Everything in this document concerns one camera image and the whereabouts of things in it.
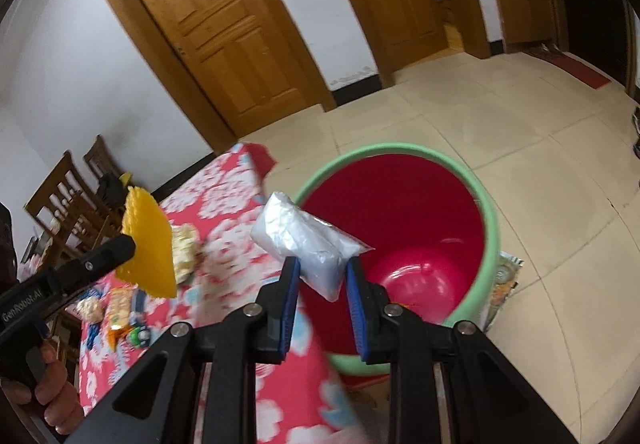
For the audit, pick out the red bin with green rim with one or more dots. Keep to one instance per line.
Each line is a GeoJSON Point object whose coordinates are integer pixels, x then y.
{"type": "Point", "coordinates": [400, 204]}

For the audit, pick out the pale snack packet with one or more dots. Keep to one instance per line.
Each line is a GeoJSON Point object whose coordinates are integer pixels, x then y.
{"type": "Point", "coordinates": [89, 310]}

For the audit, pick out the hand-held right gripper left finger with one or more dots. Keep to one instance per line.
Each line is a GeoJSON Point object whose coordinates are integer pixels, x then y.
{"type": "Point", "coordinates": [290, 306]}

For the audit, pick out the black bag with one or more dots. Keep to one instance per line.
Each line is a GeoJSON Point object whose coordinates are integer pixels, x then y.
{"type": "Point", "coordinates": [111, 196]}

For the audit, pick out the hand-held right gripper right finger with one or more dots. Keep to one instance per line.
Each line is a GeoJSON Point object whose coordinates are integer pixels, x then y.
{"type": "Point", "coordinates": [356, 311]}

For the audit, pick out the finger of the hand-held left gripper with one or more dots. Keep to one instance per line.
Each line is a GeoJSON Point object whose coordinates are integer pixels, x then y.
{"type": "Point", "coordinates": [100, 259]}

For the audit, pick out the red doormat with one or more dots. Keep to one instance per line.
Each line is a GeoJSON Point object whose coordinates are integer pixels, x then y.
{"type": "Point", "coordinates": [585, 69]}

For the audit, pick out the printed packet on floor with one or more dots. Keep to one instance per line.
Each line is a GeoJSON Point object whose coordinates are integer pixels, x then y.
{"type": "Point", "coordinates": [505, 284]}

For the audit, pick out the pale paper wrapper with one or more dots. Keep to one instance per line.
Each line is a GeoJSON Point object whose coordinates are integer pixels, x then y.
{"type": "Point", "coordinates": [183, 249]}

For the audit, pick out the clear plastic bag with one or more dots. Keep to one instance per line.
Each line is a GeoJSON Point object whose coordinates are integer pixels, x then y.
{"type": "Point", "coordinates": [300, 234]}

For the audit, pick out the orange snack packet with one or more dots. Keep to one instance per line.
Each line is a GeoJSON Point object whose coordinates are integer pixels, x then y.
{"type": "Point", "coordinates": [119, 314]}

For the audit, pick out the yellow wrapper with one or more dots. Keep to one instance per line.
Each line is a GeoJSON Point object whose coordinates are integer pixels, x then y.
{"type": "Point", "coordinates": [147, 244]}

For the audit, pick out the green round toy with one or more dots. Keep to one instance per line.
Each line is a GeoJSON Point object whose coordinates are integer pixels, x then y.
{"type": "Point", "coordinates": [141, 334]}

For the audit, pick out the person's left hand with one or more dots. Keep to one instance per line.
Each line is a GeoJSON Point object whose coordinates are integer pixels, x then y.
{"type": "Point", "coordinates": [57, 389]}

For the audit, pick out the wooden dining chair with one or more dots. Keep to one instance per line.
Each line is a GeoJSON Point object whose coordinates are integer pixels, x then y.
{"type": "Point", "coordinates": [102, 157]}
{"type": "Point", "coordinates": [60, 209]}

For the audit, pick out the red floral tablecloth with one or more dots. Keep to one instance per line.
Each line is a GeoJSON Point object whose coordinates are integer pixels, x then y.
{"type": "Point", "coordinates": [230, 224]}

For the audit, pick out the blue wrapper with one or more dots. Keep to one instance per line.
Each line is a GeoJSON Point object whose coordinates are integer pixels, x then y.
{"type": "Point", "coordinates": [141, 306]}

